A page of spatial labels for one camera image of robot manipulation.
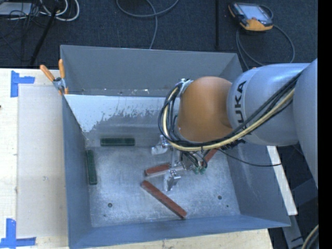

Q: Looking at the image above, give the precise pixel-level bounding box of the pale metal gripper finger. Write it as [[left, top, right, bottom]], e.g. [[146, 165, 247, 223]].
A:
[[163, 170, 182, 192], [151, 134, 171, 156]]

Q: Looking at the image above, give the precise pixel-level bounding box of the red-brown flat block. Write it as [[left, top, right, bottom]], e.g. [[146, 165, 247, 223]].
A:
[[144, 163, 172, 177], [202, 148, 219, 165], [140, 180, 188, 220]]

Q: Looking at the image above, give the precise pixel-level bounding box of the dark green flat block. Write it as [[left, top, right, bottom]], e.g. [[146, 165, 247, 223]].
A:
[[100, 137, 136, 147], [86, 149, 99, 186]]

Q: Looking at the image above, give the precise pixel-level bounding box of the grey metal bin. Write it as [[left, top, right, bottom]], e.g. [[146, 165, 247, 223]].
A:
[[59, 45, 292, 249]]

